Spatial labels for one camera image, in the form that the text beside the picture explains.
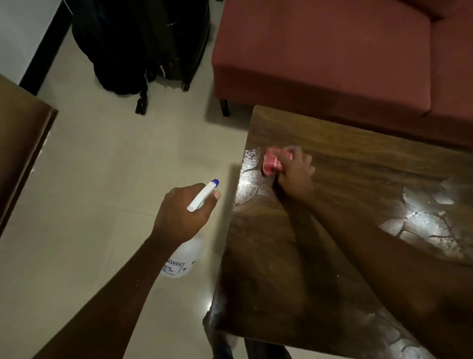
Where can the person's right hand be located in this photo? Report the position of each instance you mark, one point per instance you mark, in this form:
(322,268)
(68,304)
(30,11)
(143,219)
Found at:
(297,177)

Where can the person's left hand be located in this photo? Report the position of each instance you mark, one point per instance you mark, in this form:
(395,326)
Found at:
(177,222)

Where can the red checked cloth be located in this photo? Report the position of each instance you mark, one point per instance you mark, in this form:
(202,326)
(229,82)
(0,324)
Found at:
(271,164)

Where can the clear spray bottle blue nozzle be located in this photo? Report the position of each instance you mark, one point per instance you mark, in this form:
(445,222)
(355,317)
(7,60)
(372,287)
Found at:
(184,259)

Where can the person's left forearm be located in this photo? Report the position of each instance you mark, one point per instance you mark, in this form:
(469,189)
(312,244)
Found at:
(107,310)

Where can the person's left jeans leg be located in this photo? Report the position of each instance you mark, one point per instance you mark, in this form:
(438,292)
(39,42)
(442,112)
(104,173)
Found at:
(218,344)

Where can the person's jeans leg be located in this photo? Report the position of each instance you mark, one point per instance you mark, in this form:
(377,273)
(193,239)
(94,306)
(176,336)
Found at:
(266,349)
(218,344)

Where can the person's right jeans leg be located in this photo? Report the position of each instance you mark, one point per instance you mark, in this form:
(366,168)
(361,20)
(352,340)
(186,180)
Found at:
(266,349)

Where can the brown marbled wooden table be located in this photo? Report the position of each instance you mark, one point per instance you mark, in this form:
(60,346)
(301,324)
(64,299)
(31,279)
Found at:
(295,266)

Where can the red fabric sofa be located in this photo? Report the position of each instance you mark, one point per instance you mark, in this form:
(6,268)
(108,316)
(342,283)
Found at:
(314,59)

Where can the brown wooden furniture panel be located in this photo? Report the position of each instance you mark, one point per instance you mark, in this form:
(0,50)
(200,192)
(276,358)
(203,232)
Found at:
(18,148)

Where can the black bag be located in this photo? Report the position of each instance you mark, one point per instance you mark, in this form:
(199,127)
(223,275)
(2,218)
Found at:
(114,55)

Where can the red sofa back cushion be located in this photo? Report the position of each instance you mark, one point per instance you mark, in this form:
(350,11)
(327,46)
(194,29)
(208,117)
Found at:
(439,6)

